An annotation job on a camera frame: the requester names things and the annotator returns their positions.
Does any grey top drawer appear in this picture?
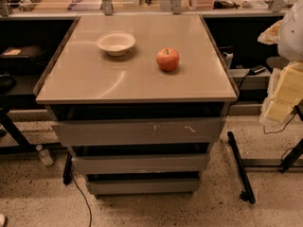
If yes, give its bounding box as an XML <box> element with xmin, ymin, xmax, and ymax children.
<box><xmin>52</xmin><ymin>117</ymin><xmax>225</xmax><ymax>147</ymax></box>

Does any grey drawer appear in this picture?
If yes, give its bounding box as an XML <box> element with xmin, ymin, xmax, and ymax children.
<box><xmin>52</xmin><ymin>117</ymin><xmax>225</xmax><ymax>147</ymax></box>
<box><xmin>86</xmin><ymin>179</ymin><xmax>201</xmax><ymax>195</ymax></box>
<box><xmin>72</xmin><ymin>154</ymin><xmax>210</xmax><ymax>175</ymax></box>

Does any black left table leg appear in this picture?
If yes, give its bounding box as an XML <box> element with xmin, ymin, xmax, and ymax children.
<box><xmin>0</xmin><ymin>108</ymin><xmax>32</xmax><ymax>152</ymax></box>

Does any red apple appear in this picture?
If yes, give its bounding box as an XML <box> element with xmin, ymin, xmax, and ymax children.
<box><xmin>156</xmin><ymin>47</ymin><xmax>180</xmax><ymax>72</ymax></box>

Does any white paper bowl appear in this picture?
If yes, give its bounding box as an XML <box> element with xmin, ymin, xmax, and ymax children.
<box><xmin>96</xmin><ymin>32</ymin><xmax>135</xmax><ymax>57</ymax></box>

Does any grey bottom drawer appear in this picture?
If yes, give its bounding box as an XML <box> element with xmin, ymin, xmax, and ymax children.
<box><xmin>86</xmin><ymin>179</ymin><xmax>201</xmax><ymax>195</ymax></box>

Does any black stand base bar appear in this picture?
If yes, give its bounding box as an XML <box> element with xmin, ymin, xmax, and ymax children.
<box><xmin>227</xmin><ymin>131</ymin><xmax>256</xmax><ymax>204</ymax></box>

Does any black floor cable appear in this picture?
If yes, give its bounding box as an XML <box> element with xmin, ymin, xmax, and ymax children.
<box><xmin>71</xmin><ymin>170</ymin><xmax>93</xmax><ymax>227</ymax></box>

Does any grey drawer cabinet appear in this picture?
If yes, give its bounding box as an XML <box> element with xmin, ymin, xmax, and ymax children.
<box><xmin>34</xmin><ymin>15</ymin><xmax>239</xmax><ymax>183</ymax></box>

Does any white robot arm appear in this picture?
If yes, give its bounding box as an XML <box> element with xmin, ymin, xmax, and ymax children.
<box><xmin>258</xmin><ymin>0</ymin><xmax>303</xmax><ymax>127</ymax></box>

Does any clear plastic bottle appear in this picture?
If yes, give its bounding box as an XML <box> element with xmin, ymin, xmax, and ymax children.
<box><xmin>36</xmin><ymin>145</ymin><xmax>54</xmax><ymax>166</ymax></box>

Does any black power adapter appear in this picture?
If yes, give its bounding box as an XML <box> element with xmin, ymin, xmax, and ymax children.
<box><xmin>249</xmin><ymin>65</ymin><xmax>265</xmax><ymax>76</ymax></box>

